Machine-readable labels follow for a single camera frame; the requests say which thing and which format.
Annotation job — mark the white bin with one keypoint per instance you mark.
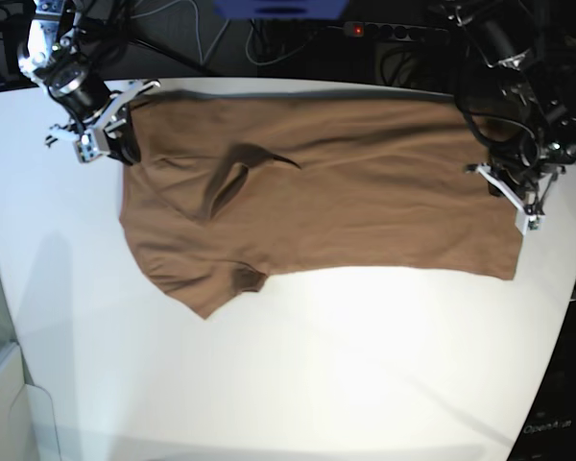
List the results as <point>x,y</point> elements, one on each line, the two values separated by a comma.
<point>27,422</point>

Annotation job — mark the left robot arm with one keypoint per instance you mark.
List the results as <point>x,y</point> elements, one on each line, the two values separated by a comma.
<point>540,144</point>

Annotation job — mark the brown T-shirt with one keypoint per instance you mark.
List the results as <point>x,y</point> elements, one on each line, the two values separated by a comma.
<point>230,192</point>

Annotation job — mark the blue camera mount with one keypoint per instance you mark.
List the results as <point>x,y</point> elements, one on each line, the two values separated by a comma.
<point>280,9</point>

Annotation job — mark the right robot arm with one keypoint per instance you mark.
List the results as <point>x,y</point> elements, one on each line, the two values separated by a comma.
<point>53,58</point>

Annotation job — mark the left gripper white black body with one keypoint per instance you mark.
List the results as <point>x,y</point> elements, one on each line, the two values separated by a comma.
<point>527,180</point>

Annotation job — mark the white power strip red switch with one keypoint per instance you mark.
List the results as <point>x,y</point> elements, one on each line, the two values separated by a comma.
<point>391,32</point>

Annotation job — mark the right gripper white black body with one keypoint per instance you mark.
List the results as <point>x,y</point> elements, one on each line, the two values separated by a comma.
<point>88,136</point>

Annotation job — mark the black OpenArm base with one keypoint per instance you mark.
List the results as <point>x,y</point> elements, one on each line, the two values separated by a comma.
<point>549,431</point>

